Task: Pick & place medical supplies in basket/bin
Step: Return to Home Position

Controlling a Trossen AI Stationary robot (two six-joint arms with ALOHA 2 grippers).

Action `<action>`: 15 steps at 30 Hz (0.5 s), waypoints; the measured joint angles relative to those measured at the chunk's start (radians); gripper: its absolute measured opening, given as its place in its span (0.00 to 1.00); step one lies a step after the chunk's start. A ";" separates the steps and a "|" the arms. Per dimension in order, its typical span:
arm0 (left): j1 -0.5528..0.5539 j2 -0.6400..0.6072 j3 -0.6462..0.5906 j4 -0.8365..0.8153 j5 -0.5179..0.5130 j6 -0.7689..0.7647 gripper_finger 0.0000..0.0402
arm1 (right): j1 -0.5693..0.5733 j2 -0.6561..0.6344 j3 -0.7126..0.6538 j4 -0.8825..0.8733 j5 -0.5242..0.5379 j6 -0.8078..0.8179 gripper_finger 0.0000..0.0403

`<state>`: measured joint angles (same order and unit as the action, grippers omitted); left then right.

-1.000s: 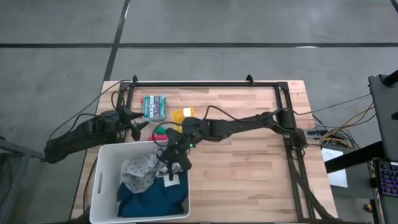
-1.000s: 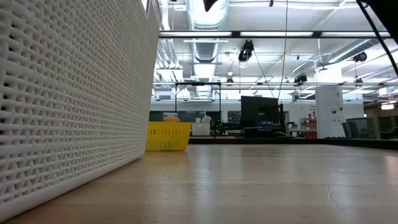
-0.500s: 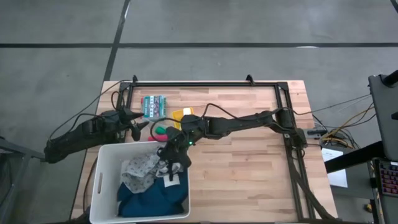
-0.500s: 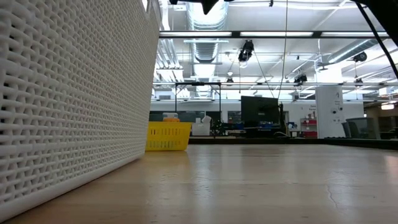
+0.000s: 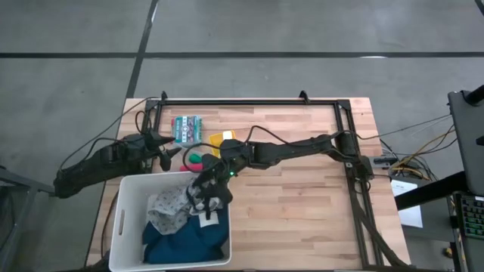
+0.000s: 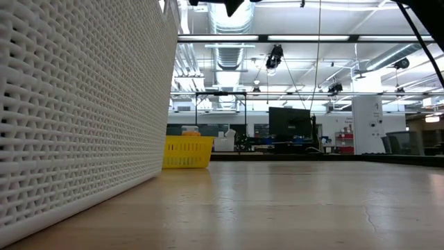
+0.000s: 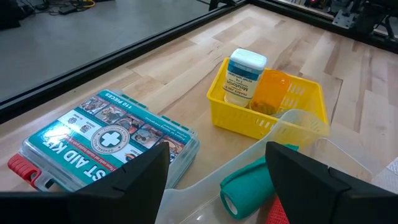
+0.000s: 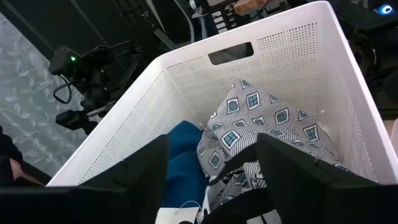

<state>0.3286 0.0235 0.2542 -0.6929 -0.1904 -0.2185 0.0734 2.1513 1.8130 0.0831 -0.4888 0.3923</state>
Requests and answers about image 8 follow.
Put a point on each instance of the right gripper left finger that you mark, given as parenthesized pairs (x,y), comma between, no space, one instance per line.
(146,174)

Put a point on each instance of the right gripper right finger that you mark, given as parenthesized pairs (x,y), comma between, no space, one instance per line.
(311,193)

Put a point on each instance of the blue cloth garment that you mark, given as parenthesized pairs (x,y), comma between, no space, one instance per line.
(183,161)

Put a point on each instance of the grey patterned cloth gown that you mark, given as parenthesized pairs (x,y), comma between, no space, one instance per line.
(264,118)

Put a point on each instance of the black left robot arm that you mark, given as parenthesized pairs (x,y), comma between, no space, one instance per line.
(370,46)

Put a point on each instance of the white perforated plastic bin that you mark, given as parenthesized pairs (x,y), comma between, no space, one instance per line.
(280,62)

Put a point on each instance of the person's hand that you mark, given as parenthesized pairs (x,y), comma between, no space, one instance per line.
(16,169)

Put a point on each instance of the person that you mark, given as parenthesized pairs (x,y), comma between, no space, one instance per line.
(7,146)

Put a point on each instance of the dark grey metal cart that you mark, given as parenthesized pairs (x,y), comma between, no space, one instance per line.
(93,21)

